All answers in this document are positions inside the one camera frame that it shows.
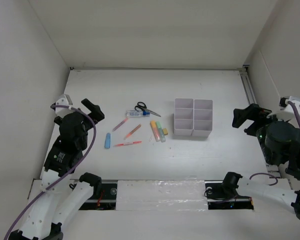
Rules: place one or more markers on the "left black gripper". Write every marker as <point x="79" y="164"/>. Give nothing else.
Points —
<point x="96" y="113"/>

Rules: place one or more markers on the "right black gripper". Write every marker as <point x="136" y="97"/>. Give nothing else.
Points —
<point x="253" y="111"/>

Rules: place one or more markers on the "red pen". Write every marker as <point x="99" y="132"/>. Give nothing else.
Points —
<point x="128" y="143"/>

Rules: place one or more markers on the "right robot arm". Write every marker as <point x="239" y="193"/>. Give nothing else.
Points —
<point x="278" y="134"/>

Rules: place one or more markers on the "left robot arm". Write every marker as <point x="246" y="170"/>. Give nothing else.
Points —
<point x="44" y="218"/>

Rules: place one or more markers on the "purple pen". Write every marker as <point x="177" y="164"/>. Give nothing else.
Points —
<point x="120" y="124"/>

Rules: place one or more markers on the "blue correction tape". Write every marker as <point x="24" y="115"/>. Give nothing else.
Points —
<point x="107" y="143"/>

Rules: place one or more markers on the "clear glue bottle blue cap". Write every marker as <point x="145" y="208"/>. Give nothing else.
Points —
<point x="137" y="114"/>

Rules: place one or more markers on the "right white organizer box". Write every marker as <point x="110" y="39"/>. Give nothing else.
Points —
<point x="202" y="118"/>

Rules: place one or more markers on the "white organizer box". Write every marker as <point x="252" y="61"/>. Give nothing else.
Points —
<point x="183" y="120"/>
<point x="202" y="118"/>

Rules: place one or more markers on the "brown pen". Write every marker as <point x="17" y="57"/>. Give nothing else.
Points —
<point x="132" y="131"/>

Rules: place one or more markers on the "orange highlighter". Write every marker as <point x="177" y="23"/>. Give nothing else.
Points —
<point x="155" y="131"/>

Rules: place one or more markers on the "left white organizer box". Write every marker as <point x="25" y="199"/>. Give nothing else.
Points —
<point x="183" y="120"/>

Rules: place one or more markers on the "green highlighter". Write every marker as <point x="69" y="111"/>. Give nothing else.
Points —
<point x="161" y="133"/>

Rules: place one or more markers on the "white taped panel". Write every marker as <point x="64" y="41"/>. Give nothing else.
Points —
<point x="161" y="195"/>

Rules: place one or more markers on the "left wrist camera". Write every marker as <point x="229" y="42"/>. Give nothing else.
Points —
<point x="64" y="100"/>

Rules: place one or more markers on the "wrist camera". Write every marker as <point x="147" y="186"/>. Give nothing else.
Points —
<point x="64" y="100"/>
<point x="289" y="107"/>

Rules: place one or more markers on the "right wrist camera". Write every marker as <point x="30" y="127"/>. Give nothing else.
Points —
<point x="289" y="107"/>

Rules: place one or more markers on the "black handled scissors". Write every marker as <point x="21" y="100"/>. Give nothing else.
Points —
<point x="143" y="107"/>

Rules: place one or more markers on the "aluminium rail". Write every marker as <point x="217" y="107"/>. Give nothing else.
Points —
<point x="272" y="170"/>

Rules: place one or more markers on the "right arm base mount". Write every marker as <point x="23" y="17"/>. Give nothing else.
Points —
<point x="219" y="199"/>

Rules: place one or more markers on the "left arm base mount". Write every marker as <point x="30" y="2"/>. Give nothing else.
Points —
<point x="104" y="200"/>

